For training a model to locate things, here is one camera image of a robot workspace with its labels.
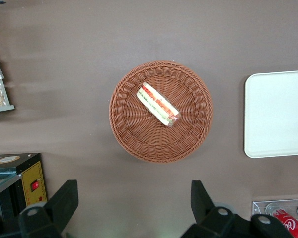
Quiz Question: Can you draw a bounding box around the cream rectangular plastic tray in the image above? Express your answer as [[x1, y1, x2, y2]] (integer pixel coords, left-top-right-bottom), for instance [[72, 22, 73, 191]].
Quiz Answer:
[[243, 70, 298, 159]]

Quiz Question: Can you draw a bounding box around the black food warmer yellow panel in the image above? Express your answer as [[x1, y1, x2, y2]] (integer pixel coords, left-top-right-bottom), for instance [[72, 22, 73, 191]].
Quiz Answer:
[[0, 153, 49, 224]]

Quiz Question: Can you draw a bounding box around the clear acrylic bottle rack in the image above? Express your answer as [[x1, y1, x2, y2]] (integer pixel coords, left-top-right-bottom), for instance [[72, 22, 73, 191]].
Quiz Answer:
[[252, 198, 298, 238]]

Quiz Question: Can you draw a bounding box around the triangle sandwich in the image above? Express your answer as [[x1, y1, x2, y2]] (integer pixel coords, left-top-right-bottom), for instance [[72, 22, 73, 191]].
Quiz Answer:
[[136, 81, 181, 129]]

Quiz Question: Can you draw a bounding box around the tray of snack bags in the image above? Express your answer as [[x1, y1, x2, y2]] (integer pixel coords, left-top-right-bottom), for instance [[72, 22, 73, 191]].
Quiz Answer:
[[0, 39, 15, 115]]

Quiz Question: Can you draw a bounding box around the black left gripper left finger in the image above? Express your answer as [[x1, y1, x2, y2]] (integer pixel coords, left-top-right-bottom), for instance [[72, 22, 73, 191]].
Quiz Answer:
[[18, 179, 79, 238]]

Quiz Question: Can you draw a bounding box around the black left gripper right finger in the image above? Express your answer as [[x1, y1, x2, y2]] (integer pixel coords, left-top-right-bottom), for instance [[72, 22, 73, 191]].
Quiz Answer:
[[180, 180, 294, 238]]

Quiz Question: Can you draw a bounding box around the round brown wicker basket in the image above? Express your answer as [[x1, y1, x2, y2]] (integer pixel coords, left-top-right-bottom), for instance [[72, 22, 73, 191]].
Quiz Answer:
[[109, 60, 214, 164]]

